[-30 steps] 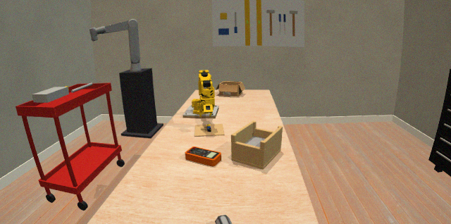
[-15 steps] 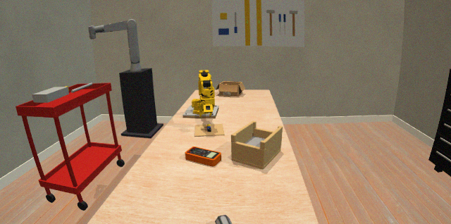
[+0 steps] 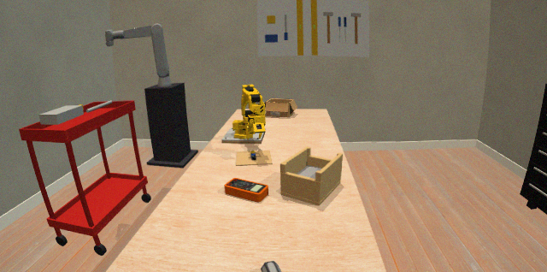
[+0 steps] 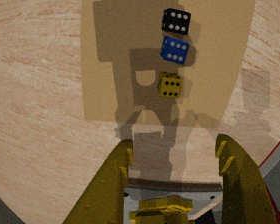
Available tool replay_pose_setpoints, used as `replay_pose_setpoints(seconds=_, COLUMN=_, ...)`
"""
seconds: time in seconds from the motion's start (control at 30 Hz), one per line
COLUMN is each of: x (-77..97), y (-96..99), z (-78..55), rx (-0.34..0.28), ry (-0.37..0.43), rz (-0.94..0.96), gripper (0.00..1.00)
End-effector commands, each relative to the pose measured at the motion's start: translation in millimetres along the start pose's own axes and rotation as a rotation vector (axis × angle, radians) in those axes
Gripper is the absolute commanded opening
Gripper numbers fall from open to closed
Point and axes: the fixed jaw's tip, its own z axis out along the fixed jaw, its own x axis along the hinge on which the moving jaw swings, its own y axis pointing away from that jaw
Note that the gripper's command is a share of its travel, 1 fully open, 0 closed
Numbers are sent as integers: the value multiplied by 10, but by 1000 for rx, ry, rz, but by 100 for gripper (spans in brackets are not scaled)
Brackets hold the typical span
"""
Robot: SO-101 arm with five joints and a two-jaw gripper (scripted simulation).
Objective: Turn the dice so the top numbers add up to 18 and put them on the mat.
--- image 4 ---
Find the blue die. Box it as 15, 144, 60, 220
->
160, 36, 190, 64

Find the yellow die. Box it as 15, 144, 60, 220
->
157, 72, 183, 98

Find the tan flat mat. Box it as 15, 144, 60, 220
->
80, 0, 255, 129

